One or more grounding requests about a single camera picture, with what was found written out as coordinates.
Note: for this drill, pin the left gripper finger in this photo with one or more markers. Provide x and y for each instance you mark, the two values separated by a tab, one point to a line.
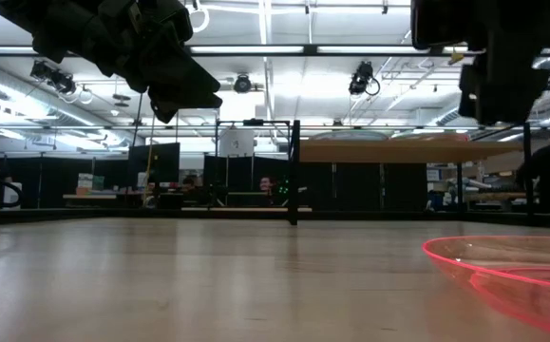
184	76
175	102

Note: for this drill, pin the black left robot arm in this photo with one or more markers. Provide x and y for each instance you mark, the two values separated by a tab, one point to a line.
42	24

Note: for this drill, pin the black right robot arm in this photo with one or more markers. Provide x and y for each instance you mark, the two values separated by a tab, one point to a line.
493	24

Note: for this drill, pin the black ceiling sensor disc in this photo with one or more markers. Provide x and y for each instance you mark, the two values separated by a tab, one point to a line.
121	99

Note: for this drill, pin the black monitor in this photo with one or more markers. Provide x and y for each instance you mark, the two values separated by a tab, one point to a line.
153	164

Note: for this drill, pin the black metal stand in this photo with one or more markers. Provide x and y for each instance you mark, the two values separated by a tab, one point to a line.
253	122

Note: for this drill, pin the green and white boxes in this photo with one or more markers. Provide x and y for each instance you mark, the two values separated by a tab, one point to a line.
87	183

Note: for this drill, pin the light wooden desk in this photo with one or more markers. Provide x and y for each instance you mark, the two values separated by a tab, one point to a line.
99	196

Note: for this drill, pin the black ceiling-mounted camera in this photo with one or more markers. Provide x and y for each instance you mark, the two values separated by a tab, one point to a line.
242	83
362	78
53	76

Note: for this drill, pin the wooden shelf with black frame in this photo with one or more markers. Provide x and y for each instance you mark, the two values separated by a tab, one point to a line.
398	152

